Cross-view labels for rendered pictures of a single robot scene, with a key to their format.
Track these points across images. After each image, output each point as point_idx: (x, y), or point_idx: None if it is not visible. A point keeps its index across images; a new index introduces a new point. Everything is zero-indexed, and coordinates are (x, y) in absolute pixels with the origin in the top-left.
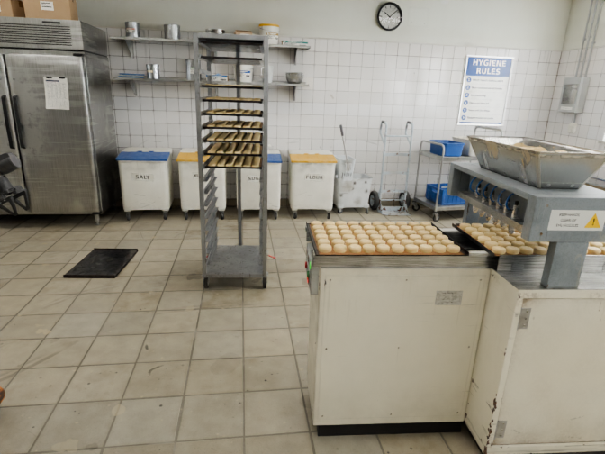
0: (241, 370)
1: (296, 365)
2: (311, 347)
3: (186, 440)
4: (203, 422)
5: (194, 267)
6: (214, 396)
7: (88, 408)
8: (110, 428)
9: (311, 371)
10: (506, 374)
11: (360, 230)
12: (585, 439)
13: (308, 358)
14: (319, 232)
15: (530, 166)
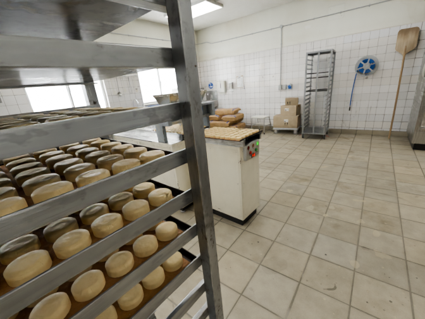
0: (267, 254)
1: (233, 242)
2: (252, 187)
3: (312, 231)
4: (302, 235)
5: None
6: (291, 245)
7: (378, 275)
8: (357, 254)
9: (252, 197)
10: None
11: (228, 133)
12: None
13: (245, 206)
14: (247, 133)
15: (202, 95)
